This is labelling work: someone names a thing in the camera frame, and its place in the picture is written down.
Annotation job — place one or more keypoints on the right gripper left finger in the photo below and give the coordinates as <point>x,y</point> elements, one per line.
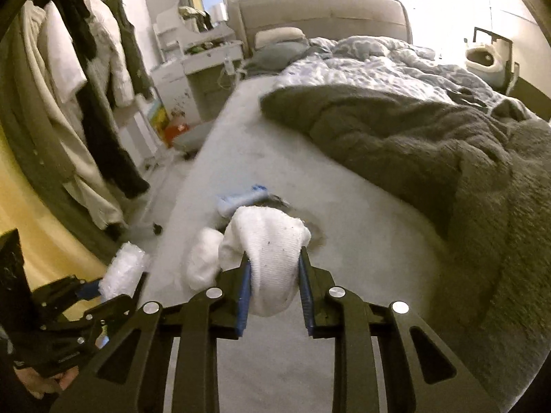
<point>130,373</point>

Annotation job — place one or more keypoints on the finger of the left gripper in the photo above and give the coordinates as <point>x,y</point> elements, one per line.
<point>115,312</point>
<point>88,291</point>

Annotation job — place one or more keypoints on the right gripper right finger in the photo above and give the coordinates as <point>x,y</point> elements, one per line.
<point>386,358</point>

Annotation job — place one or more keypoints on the blue white tissue pack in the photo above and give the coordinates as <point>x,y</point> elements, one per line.
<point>228,204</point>

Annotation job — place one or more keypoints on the person's left hand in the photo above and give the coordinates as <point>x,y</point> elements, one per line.
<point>39,386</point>

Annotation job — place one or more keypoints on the beige hanging coat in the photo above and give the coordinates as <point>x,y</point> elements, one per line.
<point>56,129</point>

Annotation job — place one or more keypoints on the bed with grey sheet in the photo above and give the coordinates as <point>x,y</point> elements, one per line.
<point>376,244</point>

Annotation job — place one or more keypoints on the crumpled silver black wrapper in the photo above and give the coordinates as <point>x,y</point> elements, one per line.
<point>318,237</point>

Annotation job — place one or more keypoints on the grey cushioned stool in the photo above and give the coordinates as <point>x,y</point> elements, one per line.
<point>191,141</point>

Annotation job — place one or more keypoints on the red box on floor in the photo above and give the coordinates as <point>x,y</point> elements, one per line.
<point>171,132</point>

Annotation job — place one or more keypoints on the yellow picture book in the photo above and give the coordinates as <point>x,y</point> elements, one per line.
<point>158,119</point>

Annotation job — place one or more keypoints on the black hanging coat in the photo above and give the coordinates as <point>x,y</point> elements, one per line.
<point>98,121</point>

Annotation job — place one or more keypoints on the dark grey fleece blanket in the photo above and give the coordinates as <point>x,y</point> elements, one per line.
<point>483,181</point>

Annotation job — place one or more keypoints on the dark green hanging garment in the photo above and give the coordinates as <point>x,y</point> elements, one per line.
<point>133,55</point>

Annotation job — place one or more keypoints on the white puffer jacket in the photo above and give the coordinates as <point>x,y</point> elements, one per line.
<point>110,63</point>

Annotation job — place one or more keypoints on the white hanging t-shirt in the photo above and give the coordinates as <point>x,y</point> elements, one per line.
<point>55,42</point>

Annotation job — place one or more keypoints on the white dressing table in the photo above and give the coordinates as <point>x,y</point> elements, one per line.
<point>185,55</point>

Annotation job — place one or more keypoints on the grey-green pillow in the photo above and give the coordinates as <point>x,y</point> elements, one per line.
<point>272,59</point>

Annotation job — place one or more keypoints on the round vanity mirror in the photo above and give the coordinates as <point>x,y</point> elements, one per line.
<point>201,16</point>

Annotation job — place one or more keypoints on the beige pillow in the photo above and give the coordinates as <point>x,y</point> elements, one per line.
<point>277,35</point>

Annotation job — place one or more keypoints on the blue white patterned duvet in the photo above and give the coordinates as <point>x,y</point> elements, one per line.
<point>395,66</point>

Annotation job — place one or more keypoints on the white baby bouncer seat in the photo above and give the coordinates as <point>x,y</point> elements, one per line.
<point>490,56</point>

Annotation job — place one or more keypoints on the grey upholstered headboard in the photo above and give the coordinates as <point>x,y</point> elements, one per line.
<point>332,19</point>

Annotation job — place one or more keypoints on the white charger with cable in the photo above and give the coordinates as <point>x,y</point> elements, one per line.
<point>231,73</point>

